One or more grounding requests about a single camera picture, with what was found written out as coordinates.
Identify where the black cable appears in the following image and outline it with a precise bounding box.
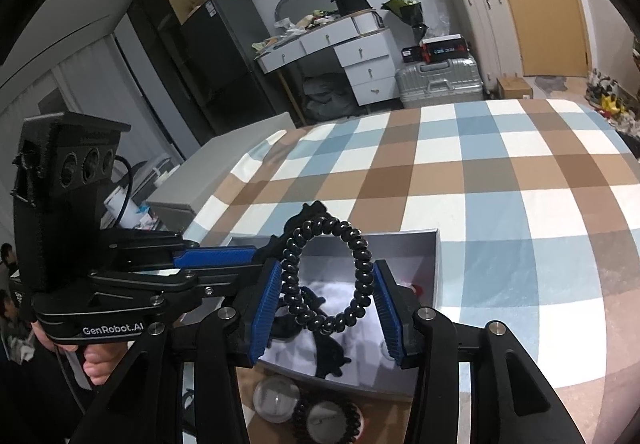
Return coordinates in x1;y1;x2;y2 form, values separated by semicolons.
112;156;134;226

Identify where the bouquet in black wrap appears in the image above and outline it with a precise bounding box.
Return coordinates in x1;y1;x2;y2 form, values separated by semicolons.
380;0;430;45

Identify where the dark spiral hair tie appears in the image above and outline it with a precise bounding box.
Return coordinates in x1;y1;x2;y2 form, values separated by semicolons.
279;216;374;336

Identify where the black and red box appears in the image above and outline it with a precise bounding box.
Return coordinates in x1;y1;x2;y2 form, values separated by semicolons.
419;36;470;63

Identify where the small round black hair claw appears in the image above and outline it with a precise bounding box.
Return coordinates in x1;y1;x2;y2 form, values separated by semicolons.
271;309;303;344

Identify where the arched grey mirror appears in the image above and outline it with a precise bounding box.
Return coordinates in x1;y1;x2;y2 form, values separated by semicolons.
274;0;336;23

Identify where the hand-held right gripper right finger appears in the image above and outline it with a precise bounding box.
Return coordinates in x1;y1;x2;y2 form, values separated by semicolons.
372;258;562;444

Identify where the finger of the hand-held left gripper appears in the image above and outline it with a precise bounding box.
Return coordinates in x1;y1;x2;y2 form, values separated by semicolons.
90;264;269;311
102;230;259;271

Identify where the small brown cardboard box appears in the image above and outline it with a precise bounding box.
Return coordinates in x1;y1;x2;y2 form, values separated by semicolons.
497;75;534;100

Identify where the grey clothing under desk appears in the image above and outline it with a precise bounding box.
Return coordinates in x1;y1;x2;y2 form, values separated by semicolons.
302;73;359;120

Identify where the large black hair claw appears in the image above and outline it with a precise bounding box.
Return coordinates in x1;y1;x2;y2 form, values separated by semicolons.
299;288;352;381

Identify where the dark tall wardrobe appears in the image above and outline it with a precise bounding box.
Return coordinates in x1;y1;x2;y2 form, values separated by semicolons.
126;0;212;161

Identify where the pile of shoes on floor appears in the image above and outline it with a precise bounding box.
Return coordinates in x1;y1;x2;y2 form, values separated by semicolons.
584;68;640;136

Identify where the white desk with drawers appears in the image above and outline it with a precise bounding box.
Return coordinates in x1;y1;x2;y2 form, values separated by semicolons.
254;9;402;126

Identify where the person's left hand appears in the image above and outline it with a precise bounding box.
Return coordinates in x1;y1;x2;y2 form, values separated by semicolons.
32;320;128;387

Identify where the grey door mat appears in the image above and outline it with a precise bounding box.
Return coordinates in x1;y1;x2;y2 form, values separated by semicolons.
534;73;571;93

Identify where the dark grey refrigerator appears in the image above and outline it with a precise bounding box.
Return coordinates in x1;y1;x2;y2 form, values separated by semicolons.
179;0;279;136

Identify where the silver rectangular box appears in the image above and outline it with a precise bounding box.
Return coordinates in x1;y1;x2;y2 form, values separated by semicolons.
227;229;443;397

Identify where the clutter on small table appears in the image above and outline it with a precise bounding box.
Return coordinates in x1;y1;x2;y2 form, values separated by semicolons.
102;159;174;231

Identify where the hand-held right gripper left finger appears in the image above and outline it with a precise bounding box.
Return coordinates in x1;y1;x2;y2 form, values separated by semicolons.
70;258;284;444

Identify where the round badge in hair tie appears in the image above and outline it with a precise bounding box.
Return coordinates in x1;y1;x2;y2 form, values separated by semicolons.
305;406;352;444

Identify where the silver suitcase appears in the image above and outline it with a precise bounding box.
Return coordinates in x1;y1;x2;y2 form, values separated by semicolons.
394;54;485;109

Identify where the black beaded bracelet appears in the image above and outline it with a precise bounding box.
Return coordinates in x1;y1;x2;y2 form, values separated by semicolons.
292;399;362;444

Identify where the wooden door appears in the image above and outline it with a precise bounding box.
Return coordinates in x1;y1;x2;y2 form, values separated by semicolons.
457;0;592;78

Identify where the clutter on desk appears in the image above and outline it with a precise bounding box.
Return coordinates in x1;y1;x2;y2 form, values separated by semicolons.
252;11;341;56

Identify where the cream suitcase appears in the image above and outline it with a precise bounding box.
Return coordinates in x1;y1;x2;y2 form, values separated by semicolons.
452;0;525;101

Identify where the plaid tablecloth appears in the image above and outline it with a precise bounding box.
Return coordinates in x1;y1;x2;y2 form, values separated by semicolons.
186;96;640;444

